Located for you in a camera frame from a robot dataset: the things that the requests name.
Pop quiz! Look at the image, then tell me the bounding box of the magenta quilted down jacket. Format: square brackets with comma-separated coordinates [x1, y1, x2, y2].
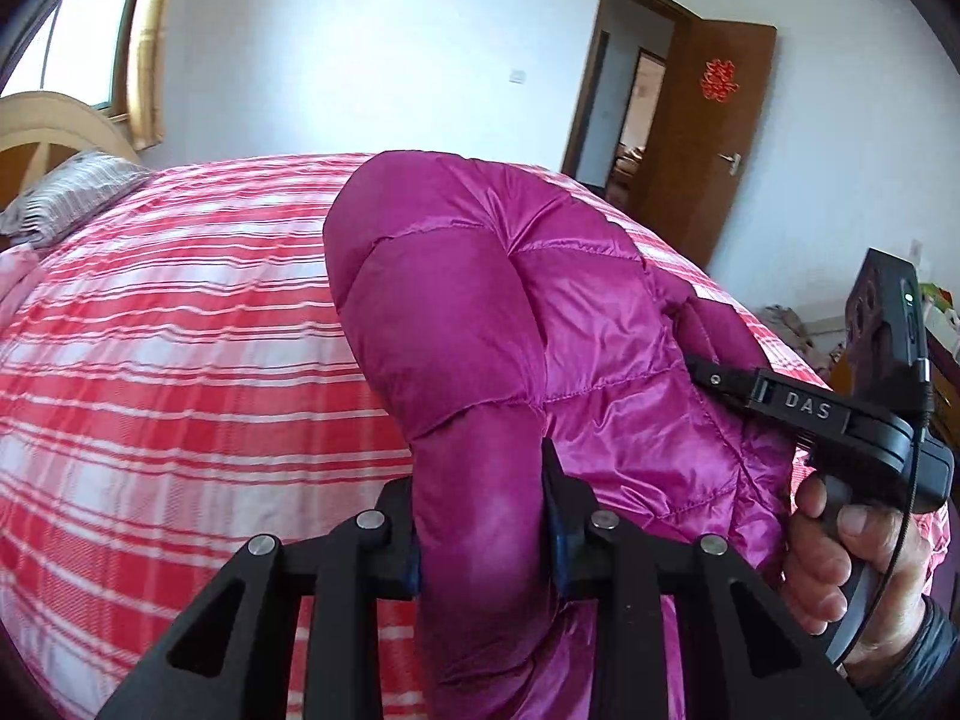
[324, 151, 794, 718]

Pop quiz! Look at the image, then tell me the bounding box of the dark jacket sleeve forearm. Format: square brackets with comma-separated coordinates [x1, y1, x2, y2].
[854, 596, 960, 720]

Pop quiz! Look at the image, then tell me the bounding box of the pile of clothes on floor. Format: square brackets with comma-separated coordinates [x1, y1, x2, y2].
[757, 304, 844, 379]

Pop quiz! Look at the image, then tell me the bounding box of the person's right hand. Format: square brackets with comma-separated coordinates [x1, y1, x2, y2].
[781, 476, 931, 686]

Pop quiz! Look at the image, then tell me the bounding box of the clutter on desk top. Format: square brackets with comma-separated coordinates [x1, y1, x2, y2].
[908, 239, 960, 359]

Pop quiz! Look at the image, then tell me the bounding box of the red double happiness decal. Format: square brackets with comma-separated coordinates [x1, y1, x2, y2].
[700, 59, 740, 104]

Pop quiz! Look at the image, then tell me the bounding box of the brown wooden door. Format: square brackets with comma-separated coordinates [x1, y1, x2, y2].
[626, 18, 776, 266]

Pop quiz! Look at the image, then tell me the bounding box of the pink floral folded quilt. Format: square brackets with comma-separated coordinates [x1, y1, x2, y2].
[0, 244, 44, 330]

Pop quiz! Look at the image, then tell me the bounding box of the striped grey pillow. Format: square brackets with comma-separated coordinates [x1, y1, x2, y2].
[2, 149, 153, 250]

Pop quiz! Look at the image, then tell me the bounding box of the cream and brown headboard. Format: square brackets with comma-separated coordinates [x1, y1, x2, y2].
[0, 91, 139, 208]

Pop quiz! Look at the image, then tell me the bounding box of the right yellow curtain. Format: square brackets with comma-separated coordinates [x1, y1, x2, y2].
[125, 0, 169, 151]

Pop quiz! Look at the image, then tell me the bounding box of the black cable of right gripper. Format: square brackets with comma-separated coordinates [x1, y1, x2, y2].
[833, 354, 938, 673]

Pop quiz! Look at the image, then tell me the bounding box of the silver door handle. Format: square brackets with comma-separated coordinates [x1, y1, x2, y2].
[718, 153, 742, 177]

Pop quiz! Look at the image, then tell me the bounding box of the dark wooden door frame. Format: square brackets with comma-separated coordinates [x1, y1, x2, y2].
[562, 0, 698, 208]

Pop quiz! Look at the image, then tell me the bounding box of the window with dark frame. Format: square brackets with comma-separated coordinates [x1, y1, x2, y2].
[2, 0, 135, 115]

